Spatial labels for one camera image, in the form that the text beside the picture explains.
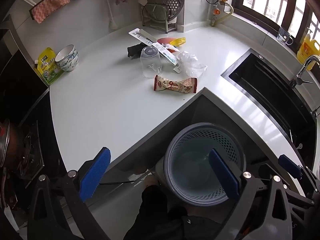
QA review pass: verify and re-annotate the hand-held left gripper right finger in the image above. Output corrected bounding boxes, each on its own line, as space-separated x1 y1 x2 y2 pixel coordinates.
209 148 293 240

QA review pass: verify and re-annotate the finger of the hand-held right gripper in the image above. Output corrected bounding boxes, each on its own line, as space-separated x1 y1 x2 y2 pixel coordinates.
278 154 316 205

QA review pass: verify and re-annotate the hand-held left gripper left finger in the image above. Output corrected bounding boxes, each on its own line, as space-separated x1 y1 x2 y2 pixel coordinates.
27 147 112 240

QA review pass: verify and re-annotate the black cloth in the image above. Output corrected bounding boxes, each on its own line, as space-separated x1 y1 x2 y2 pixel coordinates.
127 43 147 59

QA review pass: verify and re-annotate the yellow framed lid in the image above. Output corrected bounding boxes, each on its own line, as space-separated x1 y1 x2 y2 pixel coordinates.
168 37 187 47

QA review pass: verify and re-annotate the black gas stove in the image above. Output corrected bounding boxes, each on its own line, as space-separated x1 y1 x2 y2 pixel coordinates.
0 29 65 200

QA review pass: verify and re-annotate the black kitchen sink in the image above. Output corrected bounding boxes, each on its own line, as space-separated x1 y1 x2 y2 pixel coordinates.
221 48 318 160

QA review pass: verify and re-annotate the dark cooking pot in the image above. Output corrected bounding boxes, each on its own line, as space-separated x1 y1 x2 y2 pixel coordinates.
0 120 25 168

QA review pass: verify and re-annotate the steel faucet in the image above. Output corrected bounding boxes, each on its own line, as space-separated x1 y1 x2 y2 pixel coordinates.
290 55 320 88

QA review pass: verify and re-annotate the brown snack wrapper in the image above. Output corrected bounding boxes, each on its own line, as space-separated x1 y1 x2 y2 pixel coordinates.
153 74 198 95

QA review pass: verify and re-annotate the clear plastic bag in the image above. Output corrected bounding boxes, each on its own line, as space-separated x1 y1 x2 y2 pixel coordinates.
178 51 208 77

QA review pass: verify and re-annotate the yellow green packet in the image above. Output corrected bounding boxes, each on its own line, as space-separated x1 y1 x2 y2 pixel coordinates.
35 47 62 86

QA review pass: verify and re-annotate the yellow detergent bottle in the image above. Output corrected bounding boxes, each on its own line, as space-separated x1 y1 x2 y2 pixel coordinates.
297 27 320 70

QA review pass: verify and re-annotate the clear plastic cup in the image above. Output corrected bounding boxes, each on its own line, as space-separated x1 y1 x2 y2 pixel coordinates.
140 46 163 78

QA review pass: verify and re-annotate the white toothbrush pack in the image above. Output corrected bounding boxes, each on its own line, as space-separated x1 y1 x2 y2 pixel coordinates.
128 28 182 74

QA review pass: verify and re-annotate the clear glass mug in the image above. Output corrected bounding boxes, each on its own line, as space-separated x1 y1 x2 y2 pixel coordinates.
277 27 293 46

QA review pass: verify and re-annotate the white crumpled bag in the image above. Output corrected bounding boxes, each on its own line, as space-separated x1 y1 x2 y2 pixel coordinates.
160 43 181 53

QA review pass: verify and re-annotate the white bottle brush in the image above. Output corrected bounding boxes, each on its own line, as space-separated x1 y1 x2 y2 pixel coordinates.
101 0 118 30

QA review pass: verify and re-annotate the dark framed window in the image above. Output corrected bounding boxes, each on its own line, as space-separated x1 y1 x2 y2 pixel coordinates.
234 0 320 47

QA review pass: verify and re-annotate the gas valve with orange knob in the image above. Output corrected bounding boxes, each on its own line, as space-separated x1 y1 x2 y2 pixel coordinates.
211 5 222 27

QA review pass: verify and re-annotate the pink sponge cloth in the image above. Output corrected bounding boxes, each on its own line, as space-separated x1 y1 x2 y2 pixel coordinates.
32 0 70 24

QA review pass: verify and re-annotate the yellow gas hose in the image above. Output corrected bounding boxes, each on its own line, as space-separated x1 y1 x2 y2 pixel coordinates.
219 0 235 24

